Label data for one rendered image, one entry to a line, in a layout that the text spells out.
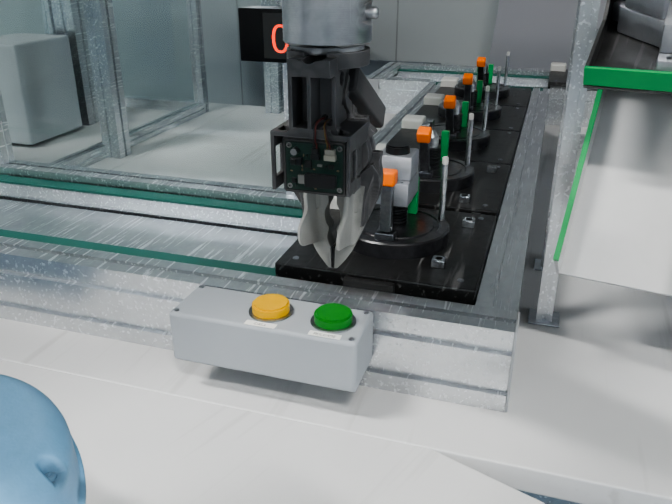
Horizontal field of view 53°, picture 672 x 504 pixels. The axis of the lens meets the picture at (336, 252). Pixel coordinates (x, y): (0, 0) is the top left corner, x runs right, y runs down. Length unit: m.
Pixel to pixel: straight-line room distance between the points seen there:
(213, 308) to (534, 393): 0.37
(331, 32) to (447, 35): 4.63
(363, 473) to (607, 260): 0.34
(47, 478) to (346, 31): 0.39
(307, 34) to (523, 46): 3.90
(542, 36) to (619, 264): 3.67
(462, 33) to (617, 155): 4.32
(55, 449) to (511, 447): 0.48
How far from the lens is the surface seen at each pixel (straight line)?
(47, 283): 0.93
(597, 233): 0.79
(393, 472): 0.68
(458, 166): 1.12
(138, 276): 0.84
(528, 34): 4.43
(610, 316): 0.99
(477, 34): 5.07
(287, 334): 0.69
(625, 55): 0.78
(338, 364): 0.68
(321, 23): 0.56
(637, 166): 0.83
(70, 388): 0.83
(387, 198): 0.80
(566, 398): 0.80
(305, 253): 0.83
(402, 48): 5.38
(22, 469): 0.34
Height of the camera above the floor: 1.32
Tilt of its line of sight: 24 degrees down
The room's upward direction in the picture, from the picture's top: straight up
